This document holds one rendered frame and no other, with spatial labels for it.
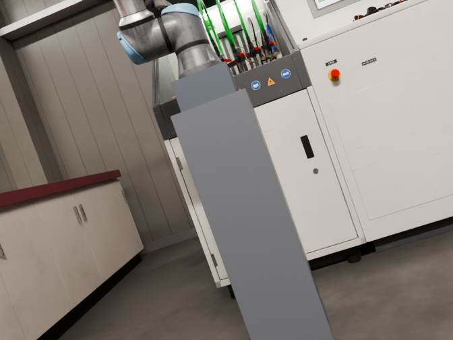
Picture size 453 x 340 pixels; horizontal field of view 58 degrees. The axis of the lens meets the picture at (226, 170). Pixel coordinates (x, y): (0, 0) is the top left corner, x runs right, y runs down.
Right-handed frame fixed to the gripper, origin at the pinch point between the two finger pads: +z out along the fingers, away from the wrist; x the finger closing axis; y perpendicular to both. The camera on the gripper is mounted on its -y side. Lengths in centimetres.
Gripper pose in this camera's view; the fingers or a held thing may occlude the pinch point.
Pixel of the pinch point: (158, 24)
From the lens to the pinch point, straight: 153.1
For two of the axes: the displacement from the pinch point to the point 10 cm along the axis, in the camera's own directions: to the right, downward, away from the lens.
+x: -6.1, 7.0, 3.7
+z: 4.8, 7.0, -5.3
